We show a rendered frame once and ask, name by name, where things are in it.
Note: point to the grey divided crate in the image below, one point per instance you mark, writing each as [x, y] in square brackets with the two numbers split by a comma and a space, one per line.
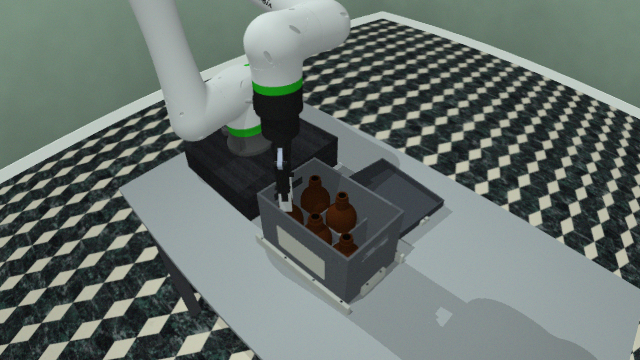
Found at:
[341, 275]

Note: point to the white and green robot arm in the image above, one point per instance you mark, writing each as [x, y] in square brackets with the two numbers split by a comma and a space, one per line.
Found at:
[276, 43]

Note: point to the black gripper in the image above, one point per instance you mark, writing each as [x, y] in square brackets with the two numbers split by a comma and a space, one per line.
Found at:
[280, 133]

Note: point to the brown glass bottle with white label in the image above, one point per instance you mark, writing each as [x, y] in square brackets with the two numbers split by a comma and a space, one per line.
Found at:
[316, 225]

